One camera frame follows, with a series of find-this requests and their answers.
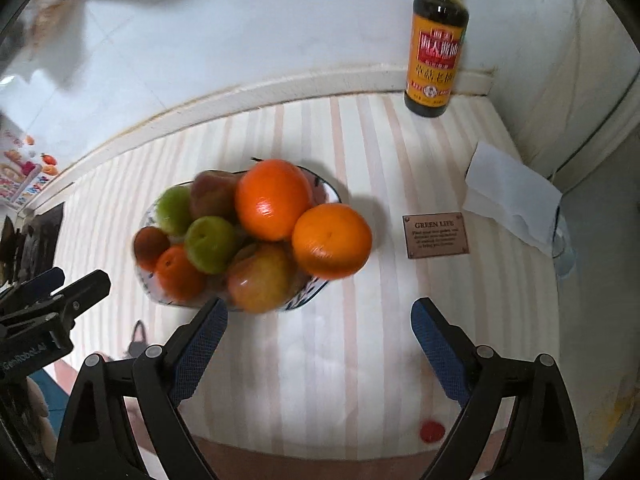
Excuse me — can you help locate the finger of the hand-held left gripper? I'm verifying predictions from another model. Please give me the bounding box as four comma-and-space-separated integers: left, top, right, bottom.
0, 266, 67, 312
0, 269, 112, 329

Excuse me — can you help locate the large orange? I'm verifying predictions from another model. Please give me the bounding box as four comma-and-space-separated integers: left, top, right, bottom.
235, 159, 315, 242

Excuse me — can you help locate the dark soy sauce bottle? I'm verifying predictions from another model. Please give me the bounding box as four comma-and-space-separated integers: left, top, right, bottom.
404, 0, 470, 119

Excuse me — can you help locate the brown printed cloth label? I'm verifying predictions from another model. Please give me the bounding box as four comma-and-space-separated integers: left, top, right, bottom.
402, 212, 471, 260

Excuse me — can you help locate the small red cherry tomato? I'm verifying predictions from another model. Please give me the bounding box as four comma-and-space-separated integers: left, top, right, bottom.
419, 420, 446, 444

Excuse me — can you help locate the white paper sheet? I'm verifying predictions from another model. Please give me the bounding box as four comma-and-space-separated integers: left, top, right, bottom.
462, 141, 565, 256

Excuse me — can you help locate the colourful wall sticker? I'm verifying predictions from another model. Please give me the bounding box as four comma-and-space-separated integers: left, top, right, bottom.
0, 115, 61, 211

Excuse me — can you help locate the oval floral ceramic plate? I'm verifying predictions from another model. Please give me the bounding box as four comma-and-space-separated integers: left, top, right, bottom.
137, 157, 346, 313

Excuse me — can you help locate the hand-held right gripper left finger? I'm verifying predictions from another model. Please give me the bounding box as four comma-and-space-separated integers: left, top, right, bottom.
55, 296, 229, 480

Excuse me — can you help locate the red yellow apple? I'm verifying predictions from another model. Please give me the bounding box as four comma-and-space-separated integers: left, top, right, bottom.
226, 242, 301, 313

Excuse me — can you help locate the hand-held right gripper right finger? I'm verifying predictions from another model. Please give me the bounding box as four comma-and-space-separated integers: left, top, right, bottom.
410, 296, 586, 480

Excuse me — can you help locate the striped tablecloth with cat print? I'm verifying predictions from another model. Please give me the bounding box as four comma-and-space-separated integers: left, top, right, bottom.
47, 91, 573, 480

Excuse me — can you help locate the person's left hand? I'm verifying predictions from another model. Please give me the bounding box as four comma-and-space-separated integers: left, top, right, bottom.
19, 377, 57, 461

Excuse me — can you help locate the small dark red apple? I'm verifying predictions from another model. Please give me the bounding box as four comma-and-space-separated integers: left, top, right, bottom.
133, 226, 171, 270

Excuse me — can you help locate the small orange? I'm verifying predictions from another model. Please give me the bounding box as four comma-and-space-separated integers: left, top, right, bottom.
292, 203, 373, 279
154, 245, 207, 303

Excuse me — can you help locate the green apple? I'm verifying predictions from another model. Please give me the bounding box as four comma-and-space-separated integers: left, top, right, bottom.
155, 186, 196, 237
184, 216, 241, 275

